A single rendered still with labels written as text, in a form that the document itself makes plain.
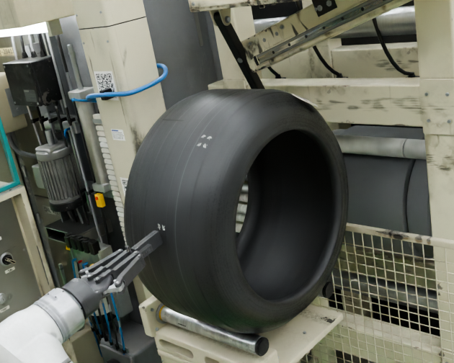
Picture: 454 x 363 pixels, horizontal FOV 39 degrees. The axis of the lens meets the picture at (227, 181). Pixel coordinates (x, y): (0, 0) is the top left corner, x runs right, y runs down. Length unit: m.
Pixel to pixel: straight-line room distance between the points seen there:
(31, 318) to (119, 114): 0.67
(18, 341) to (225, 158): 0.53
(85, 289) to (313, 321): 0.76
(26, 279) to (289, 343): 0.78
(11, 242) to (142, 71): 0.63
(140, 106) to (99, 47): 0.17
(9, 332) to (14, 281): 0.79
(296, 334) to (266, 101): 0.65
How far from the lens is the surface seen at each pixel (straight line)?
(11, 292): 1.97
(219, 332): 1.61
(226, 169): 1.31
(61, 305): 1.21
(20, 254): 1.95
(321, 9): 1.66
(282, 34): 1.75
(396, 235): 1.77
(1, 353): 0.89
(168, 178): 1.36
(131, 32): 1.65
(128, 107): 1.64
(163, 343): 1.80
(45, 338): 1.18
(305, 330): 1.77
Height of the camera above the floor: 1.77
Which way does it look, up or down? 19 degrees down
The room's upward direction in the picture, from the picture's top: 11 degrees counter-clockwise
